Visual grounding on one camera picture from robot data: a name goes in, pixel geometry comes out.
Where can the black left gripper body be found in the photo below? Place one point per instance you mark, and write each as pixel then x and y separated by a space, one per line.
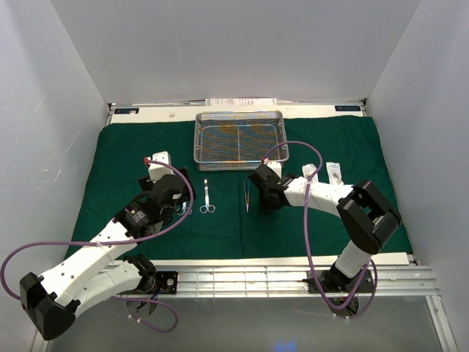
pixel 186 193

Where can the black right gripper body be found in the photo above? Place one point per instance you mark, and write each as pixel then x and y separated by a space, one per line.
pixel 265 202

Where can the silver surgical scissors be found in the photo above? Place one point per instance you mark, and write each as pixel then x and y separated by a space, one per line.
pixel 207 207
pixel 184 209

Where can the silver tweezers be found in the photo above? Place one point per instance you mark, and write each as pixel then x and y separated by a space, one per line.
pixel 246 191

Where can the clear pouch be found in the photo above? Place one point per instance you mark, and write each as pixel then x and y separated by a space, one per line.
pixel 334 173
pixel 310 170

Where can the dark green surgical drape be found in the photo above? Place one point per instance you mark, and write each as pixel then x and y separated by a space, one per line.
pixel 230 232

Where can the metal wire mesh tray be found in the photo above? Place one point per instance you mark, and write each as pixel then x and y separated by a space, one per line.
pixel 232 141

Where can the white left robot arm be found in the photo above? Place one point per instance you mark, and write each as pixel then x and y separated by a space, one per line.
pixel 102 268

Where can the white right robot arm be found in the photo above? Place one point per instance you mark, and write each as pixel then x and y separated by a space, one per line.
pixel 368 217

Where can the blue label left corner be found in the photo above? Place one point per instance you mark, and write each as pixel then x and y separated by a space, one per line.
pixel 126 110

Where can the blue label corner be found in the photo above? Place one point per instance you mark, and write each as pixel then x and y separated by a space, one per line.
pixel 343 108
pixel 126 110

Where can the white paper sheet at back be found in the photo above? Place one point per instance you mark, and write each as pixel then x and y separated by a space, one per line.
pixel 241 102

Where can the blue label right corner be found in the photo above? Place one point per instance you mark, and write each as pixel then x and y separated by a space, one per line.
pixel 343 108

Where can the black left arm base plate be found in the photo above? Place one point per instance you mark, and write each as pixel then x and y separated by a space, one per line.
pixel 166 282

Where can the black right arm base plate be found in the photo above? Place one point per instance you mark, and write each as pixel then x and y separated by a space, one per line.
pixel 336 282

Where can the aluminium front frame rail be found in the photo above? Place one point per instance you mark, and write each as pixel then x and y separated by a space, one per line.
pixel 279 282

